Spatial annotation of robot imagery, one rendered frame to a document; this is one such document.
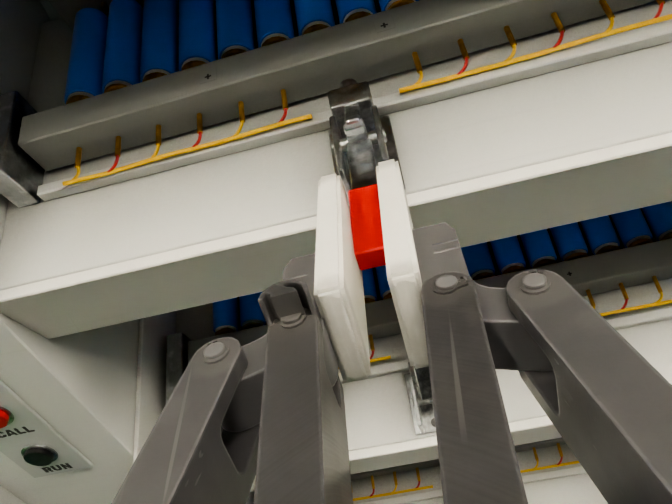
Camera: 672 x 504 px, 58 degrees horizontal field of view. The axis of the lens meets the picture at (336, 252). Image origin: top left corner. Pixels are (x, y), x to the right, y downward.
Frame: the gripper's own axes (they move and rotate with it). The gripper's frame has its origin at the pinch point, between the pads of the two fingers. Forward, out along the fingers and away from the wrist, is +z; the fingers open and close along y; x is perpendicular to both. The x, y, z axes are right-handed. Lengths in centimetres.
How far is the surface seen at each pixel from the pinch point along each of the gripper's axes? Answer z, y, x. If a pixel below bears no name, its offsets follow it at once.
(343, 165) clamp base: 6.8, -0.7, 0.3
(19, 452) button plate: 9.2, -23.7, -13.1
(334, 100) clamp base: 9.2, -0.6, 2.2
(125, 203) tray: 10.1, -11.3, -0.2
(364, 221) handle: 2.3, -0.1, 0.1
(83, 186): 11.0, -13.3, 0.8
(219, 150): 11.0, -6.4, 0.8
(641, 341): 14.5, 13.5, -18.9
